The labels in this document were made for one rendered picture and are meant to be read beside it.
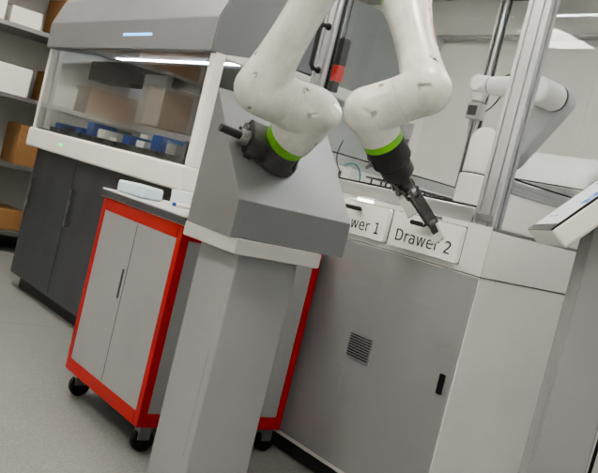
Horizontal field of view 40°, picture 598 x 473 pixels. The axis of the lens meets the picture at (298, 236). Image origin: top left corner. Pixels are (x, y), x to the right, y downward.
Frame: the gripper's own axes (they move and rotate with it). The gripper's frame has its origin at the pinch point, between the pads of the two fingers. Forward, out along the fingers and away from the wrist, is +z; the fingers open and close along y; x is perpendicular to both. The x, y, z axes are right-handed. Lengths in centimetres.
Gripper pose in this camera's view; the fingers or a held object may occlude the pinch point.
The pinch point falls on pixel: (423, 224)
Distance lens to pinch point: 201.1
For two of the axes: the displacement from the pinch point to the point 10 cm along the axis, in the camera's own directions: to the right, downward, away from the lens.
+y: 3.3, 4.7, -8.2
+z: 4.3, 7.0, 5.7
